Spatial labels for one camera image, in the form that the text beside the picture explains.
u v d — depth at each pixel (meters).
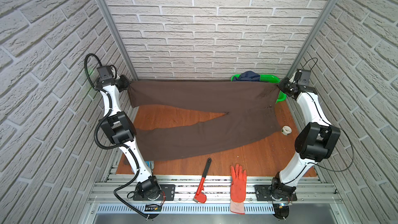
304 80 0.67
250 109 0.97
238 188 0.74
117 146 0.57
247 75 1.10
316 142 0.49
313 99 0.58
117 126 0.59
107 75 0.72
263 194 0.73
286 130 0.94
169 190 0.74
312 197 0.74
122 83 0.83
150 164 0.80
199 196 0.72
